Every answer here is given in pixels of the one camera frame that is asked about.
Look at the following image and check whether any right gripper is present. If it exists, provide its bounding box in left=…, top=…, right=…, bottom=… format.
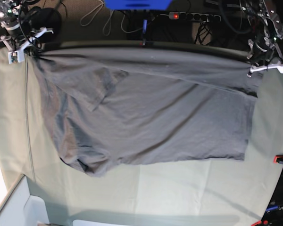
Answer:
left=0, top=14, right=26, bottom=45

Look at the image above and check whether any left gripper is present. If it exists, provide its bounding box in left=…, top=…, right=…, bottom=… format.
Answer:
left=247, top=30, right=282, bottom=65

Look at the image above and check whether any grey t-shirt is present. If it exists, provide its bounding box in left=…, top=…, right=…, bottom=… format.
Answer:
left=33, top=48, right=262, bottom=177

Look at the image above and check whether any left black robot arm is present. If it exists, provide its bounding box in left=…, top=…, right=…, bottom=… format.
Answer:
left=218, top=0, right=283, bottom=66

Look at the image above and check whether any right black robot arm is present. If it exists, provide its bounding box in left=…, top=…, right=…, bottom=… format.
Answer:
left=0, top=0, right=28, bottom=41

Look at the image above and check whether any black round base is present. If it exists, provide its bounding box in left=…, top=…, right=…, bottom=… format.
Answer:
left=30, top=8, right=62, bottom=43

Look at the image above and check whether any black power strip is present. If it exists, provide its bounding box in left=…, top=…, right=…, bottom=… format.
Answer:
left=167, top=12, right=222, bottom=23

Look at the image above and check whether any red black clamp centre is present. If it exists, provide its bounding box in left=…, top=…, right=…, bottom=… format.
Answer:
left=141, top=19, right=148, bottom=47

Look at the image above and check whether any white storage bin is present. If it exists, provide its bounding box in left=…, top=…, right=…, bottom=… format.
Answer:
left=0, top=174, right=50, bottom=226

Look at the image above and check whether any red clamp bottom right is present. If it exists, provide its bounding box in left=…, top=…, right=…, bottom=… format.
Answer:
left=251, top=220, right=269, bottom=226

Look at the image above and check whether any blue plastic mount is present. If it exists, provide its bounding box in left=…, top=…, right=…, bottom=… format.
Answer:
left=104, top=0, right=172, bottom=10

